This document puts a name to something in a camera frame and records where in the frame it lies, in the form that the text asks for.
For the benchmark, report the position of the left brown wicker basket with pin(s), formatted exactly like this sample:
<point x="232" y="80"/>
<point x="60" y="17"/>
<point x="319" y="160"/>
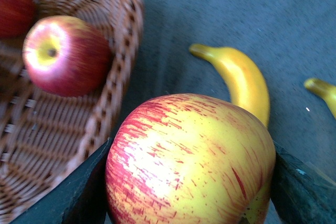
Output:
<point x="45" y="137"/>

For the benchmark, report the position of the red apple in basket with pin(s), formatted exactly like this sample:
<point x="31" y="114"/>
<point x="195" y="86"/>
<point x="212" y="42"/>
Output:
<point x="17" y="17"/>
<point x="66" y="56"/>

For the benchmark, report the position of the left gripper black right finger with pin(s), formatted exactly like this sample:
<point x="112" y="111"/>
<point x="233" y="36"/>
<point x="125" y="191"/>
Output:
<point x="300" y="192"/>

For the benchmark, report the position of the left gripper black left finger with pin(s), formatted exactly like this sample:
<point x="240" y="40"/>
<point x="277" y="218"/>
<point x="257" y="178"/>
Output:
<point x="79" y="198"/>

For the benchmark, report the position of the yellow banana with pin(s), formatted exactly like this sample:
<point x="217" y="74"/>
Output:
<point x="323" y="90"/>
<point x="246" y="84"/>

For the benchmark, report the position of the red yellow apple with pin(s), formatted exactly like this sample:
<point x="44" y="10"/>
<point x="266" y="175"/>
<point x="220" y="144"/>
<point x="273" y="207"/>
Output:
<point x="188" y="158"/>

